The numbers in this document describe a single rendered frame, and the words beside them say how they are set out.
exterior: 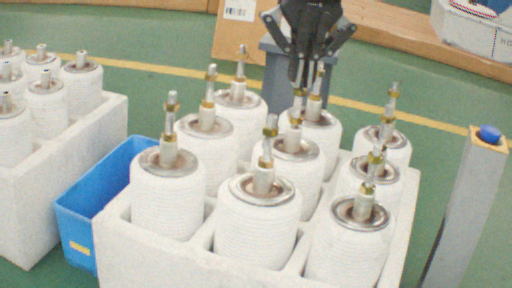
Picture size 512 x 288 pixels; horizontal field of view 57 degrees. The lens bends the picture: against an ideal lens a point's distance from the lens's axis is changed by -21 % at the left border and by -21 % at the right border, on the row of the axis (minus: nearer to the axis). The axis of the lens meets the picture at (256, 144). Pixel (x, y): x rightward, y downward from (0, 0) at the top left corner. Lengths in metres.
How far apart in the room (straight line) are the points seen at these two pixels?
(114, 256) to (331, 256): 0.28
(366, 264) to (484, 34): 2.09
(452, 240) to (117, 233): 0.49
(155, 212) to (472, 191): 0.44
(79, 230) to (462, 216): 0.58
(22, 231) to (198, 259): 0.33
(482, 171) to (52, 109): 0.69
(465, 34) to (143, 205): 2.12
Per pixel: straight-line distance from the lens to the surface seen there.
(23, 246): 0.87
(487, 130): 0.79
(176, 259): 0.66
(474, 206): 0.82
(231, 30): 1.88
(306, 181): 0.74
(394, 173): 0.75
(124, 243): 0.69
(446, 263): 0.87
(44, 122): 0.92
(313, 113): 0.85
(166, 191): 0.66
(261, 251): 0.65
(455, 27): 2.60
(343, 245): 0.61
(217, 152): 0.76
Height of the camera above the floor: 0.58
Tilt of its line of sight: 25 degrees down
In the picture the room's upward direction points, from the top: 8 degrees clockwise
